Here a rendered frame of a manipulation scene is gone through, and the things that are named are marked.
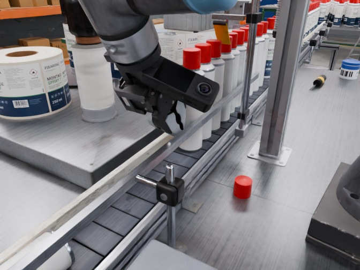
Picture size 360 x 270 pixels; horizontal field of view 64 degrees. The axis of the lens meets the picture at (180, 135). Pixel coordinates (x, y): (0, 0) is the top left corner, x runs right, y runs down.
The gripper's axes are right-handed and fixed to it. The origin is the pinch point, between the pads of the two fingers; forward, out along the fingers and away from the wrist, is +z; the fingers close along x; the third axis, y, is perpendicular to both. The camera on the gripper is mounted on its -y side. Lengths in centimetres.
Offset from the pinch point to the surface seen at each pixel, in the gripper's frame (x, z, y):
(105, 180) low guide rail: 16.2, -7.1, 3.8
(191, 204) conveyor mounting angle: 11.5, 5.0, -6.4
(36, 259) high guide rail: 28.4, -19.4, -3.7
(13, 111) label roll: 7.0, -0.5, 45.7
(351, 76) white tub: -77, 55, -28
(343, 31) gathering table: -182, 113, -17
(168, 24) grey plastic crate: -168, 107, 128
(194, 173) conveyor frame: 6.2, 3.2, -5.0
